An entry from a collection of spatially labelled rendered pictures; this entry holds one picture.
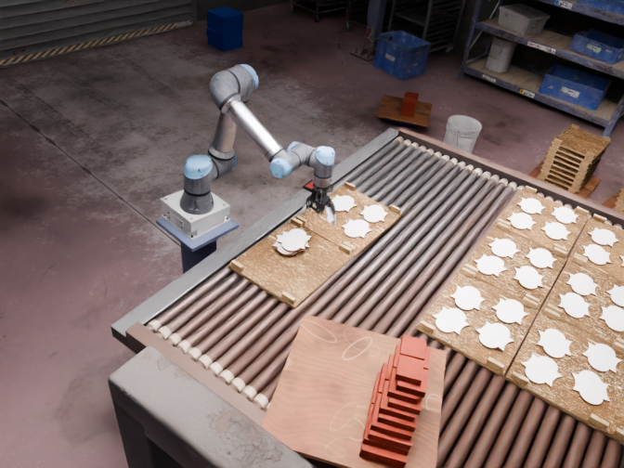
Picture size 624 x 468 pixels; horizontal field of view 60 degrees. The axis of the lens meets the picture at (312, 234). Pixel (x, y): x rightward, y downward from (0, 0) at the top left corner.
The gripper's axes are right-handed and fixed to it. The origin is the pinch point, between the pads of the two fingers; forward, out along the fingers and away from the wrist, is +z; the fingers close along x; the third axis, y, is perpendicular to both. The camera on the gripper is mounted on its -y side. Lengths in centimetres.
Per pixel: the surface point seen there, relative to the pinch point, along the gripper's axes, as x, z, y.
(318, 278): 11.2, 10.4, 22.8
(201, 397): 53, -117, 162
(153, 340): -25, 9, 81
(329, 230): 2.8, 10.4, -7.8
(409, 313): 50, 12, 21
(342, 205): 1.0, 9.4, -27.4
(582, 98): 117, 80, -438
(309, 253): 1.7, 10.4, 10.6
